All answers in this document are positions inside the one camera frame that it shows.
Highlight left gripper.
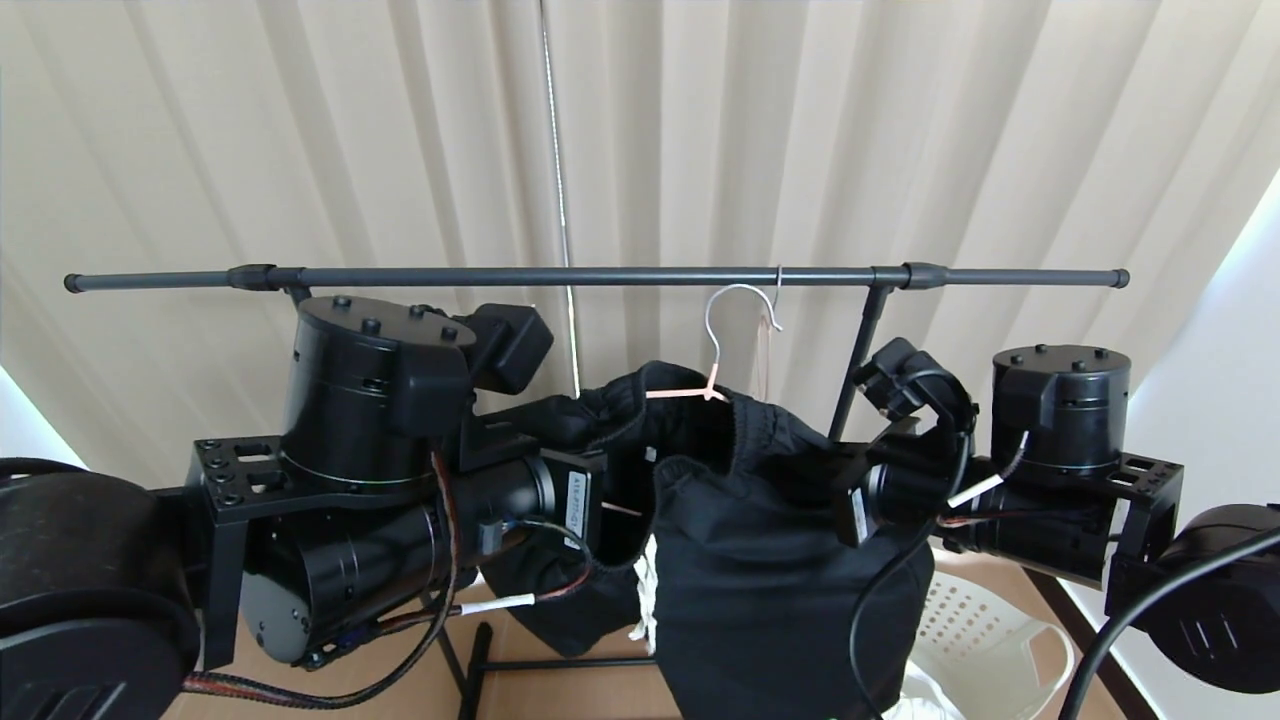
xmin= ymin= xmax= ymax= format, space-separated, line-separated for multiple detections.
xmin=445 ymin=448 xmax=608 ymax=561

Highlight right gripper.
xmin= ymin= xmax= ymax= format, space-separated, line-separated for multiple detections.
xmin=830 ymin=440 xmax=961 ymax=549

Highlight black shorts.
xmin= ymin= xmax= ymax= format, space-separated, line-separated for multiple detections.
xmin=480 ymin=360 xmax=938 ymax=720

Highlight pink clothes hanger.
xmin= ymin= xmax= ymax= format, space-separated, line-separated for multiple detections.
xmin=752 ymin=264 xmax=787 ymax=401
xmin=600 ymin=284 xmax=784 ymax=519

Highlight white garment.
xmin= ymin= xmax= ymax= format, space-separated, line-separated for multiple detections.
xmin=880 ymin=668 xmax=969 ymax=720

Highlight white laundry basket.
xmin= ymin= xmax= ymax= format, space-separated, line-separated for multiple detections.
xmin=905 ymin=570 xmax=1077 ymax=720

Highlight black clothes rack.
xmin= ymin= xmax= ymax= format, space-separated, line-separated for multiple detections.
xmin=62 ymin=262 xmax=1131 ymax=720

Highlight beige curtain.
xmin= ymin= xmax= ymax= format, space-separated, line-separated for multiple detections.
xmin=0 ymin=0 xmax=1280 ymax=601

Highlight black cable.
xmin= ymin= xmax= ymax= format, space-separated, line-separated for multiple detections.
xmin=1058 ymin=528 xmax=1280 ymax=720
xmin=848 ymin=395 xmax=981 ymax=720

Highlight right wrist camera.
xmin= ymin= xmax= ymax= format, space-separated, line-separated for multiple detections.
xmin=853 ymin=338 xmax=981 ymax=446

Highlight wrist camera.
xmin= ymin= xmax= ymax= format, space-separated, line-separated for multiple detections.
xmin=853 ymin=338 xmax=981 ymax=446
xmin=462 ymin=303 xmax=556 ymax=471

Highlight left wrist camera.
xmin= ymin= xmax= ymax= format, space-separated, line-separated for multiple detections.
xmin=462 ymin=303 xmax=556 ymax=471

